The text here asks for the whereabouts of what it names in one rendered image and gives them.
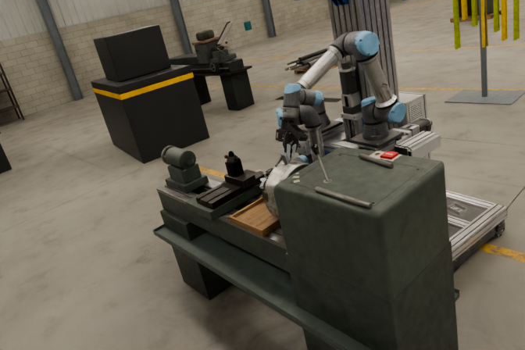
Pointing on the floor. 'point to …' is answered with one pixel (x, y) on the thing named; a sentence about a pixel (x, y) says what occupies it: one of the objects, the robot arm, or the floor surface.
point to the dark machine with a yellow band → (146, 94)
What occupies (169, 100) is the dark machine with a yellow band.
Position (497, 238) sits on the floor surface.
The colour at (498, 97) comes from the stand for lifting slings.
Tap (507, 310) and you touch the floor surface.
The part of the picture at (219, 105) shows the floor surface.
